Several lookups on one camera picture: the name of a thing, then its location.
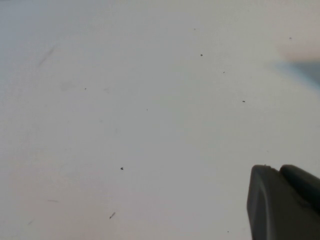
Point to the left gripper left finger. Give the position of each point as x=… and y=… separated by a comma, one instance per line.
x=275, y=212

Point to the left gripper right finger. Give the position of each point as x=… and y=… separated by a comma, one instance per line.
x=302, y=182

